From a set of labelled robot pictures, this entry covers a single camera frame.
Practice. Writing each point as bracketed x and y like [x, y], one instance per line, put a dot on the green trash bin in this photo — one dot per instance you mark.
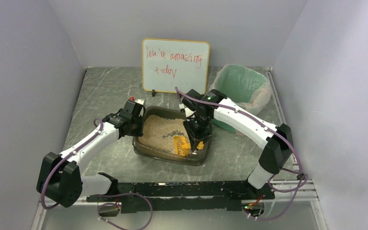
[244, 85]

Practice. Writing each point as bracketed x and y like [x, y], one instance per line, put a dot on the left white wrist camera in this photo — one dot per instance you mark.
[139, 101]

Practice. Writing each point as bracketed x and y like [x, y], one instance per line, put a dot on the whiteboard with red writing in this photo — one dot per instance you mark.
[167, 64]

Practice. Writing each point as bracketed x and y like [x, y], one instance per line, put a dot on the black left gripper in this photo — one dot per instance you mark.
[135, 127]

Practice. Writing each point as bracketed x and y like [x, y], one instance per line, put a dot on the beige cat litter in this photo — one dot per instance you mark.
[158, 132]

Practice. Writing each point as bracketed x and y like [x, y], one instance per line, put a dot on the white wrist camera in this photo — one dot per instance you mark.
[187, 112]
[139, 101]

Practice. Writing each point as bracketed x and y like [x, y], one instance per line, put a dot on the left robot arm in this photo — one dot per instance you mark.
[60, 181]

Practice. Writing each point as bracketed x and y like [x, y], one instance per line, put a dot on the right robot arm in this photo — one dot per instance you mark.
[275, 141]

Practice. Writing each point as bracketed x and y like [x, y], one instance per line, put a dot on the yellow litter scoop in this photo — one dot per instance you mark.
[182, 146]

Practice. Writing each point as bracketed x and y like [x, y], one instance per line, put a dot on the dark grey litter box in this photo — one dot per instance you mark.
[150, 152]

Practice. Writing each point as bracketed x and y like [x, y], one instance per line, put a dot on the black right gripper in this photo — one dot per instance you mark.
[197, 133]

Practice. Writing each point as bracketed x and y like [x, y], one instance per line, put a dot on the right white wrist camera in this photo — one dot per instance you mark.
[187, 112]

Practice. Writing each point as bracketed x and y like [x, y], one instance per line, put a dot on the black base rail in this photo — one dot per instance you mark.
[170, 196]

